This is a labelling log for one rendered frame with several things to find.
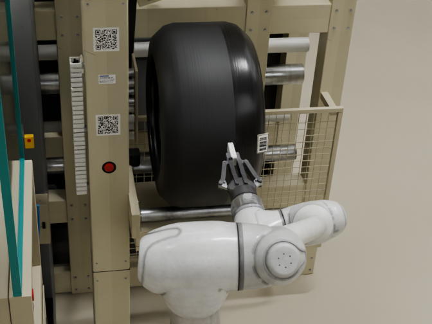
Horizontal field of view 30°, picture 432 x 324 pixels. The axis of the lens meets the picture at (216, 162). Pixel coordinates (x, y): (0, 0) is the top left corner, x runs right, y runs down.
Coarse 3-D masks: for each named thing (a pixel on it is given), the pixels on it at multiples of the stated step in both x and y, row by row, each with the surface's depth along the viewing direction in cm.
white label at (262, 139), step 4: (260, 136) 240; (264, 136) 241; (268, 136) 242; (260, 140) 241; (264, 140) 241; (268, 140) 242; (260, 144) 241; (264, 144) 242; (260, 148) 242; (264, 148) 242; (256, 152) 242; (260, 152) 242
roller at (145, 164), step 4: (140, 164) 287; (144, 164) 287; (148, 164) 287; (132, 168) 288; (136, 168) 286; (140, 168) 286; (144, 168) 287; (148, 168) 287; (136, 172) 287; (140, 172) 287; (144, 172) 288; (148, 172) 288; (152, 172) 289
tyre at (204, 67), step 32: (160, 32) 253; (192, 32) 246; (224, 32) 248; (160, 64) 241; (192, 64) 237; (224, 64) 239; (256, 64) 244; (160, 96) 241; (192, 96) 234; (224, 96) 236; (256, 96) 239; (160, 128) 289; (192, 128) 234; (224, 128) 236; (256, 128) 239; (160, 160) 284; (192, 160) 238; (224, 160) 240; (256, 160) 244; (160, 192) 259; (192, 192) 247; (224, 192) 249
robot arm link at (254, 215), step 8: (248, 208) 212; (256, 208) 213; (240, 216) 211; (248, 216) 210; (256, 216) 209; (264, 216) 209; (272, 216) 209; (280, 216) 208; (264, 224) 207; (272, 224) 207; (280, 224) 207
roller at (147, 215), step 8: (144, 208) 265; (152, 208) 265; (160, 208) 265; (168, 208) 266; (176, 208) 266; (184, 208) 266; (192, 208) 267; (200, 208) 267; (208, 208) 267; (216, 208) 268; (224, 208) 268; (144, 216) 263; (152, 216) 264; (160, 216) 264; (168, 216) 265; (176, 216) 266; (184, 216) 266; (192, 216) 267; (200, 216) 267; (208, 216) 268; (216, 216) 269; (224, 216) 270
